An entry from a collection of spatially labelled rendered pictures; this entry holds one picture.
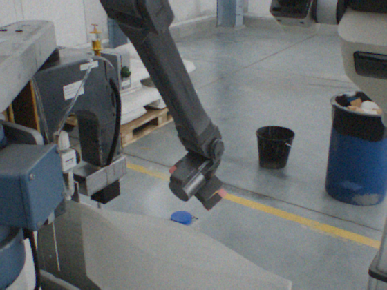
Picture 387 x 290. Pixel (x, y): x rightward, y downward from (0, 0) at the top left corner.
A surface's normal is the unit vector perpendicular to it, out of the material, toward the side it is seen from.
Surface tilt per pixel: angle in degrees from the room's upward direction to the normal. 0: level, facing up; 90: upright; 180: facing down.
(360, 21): 40
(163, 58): 99
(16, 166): 1
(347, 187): 93
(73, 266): 90
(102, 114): 90
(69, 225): 90
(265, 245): 0
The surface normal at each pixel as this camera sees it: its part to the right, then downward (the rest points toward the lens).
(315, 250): 0.00, -0.91
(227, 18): -0.54, 0.35
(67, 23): 0.84, 0.23
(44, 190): 0.99, 0.06
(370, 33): -0.37, -0.48
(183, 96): 0.73, 0.42
